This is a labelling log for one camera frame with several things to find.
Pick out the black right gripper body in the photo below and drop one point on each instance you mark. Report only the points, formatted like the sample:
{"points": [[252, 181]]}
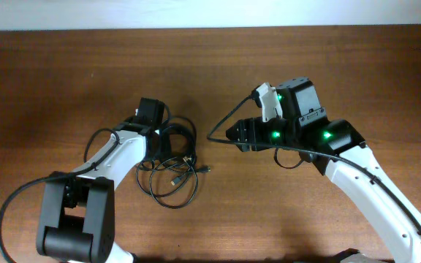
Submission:
{"points": [[251, 134]]}

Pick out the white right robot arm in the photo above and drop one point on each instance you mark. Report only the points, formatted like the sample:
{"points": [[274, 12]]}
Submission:
{"points": [[293, 118]]}

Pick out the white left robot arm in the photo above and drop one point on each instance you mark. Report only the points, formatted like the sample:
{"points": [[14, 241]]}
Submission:
{"points": [[77, 219]]}

